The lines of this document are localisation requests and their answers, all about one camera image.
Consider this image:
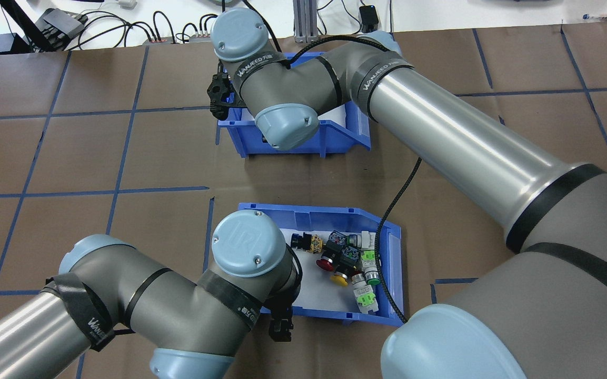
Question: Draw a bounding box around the blue plastic button bin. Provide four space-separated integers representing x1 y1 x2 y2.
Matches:
237 203 405 328

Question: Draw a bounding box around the blue plastic capacitor bin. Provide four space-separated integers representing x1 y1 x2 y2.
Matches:
216 51 372 158

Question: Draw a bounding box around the pile of push button switches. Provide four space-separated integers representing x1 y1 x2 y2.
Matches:
277 227 383 314

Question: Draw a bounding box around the green push button lime block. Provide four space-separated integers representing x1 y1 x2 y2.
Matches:
351 274 380 315
361 250 383 286

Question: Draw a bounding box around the black grey device box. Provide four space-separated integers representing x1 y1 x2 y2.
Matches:
35 8 89 44

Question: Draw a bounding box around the white paper bin liner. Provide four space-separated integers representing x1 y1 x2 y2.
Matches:
319 103 349 127

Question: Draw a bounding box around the small black power adapter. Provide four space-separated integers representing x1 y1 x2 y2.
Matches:
359 5 381 34

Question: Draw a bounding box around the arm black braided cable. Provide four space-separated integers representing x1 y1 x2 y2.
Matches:
282 245 304 306
282 34 422 324

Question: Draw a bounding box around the black velcro cable strap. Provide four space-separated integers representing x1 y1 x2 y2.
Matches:
43 274 117 352
353 58 414 106
232 50 291 82
198 271 264 332

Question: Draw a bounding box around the black switch with yellow block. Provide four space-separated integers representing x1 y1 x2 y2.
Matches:
289 233 324 254

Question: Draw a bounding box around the black switch contact block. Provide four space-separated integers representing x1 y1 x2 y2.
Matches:
337 245 362 269
327 230 350 251

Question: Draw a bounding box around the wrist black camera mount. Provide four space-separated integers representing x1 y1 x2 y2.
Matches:
206 71 236 121

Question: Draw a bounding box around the silver aluminium frame post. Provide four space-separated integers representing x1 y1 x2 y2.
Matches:
293 0 321 44

